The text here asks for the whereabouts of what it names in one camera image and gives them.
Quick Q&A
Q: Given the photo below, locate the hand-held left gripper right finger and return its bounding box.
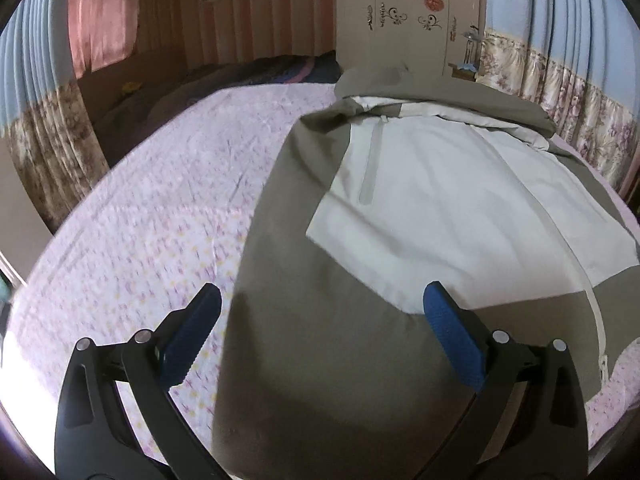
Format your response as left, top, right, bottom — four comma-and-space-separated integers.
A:
422, 281, 588, 480

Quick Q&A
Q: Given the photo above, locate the wooden side stand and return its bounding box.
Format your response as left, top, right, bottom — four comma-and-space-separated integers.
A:
447, 22, 488, 83

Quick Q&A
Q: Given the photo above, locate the brown bed headboard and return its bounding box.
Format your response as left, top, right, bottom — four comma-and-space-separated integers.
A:
75, 47, 193, 121

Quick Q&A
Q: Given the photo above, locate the white wardrobe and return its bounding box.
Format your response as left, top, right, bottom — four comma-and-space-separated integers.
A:
334, 0, 488, 81

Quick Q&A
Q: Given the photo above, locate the blue floral curtain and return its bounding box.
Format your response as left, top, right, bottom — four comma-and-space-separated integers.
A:
475, 0, 640, 196
0, 0, 111, 236

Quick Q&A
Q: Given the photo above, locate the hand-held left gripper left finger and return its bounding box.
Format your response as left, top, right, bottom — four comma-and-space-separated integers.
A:
54, 282, 236, 480

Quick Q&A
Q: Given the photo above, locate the pink floral bed sheet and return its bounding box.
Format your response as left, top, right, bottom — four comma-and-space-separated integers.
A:
0, 82, 640, 480

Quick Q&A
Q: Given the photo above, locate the pink window curtain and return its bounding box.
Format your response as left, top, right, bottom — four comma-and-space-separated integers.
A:
67, 0, 138, 81

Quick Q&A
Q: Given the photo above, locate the olive and white jacket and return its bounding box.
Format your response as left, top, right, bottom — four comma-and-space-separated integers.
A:
212, 66, 640, 480

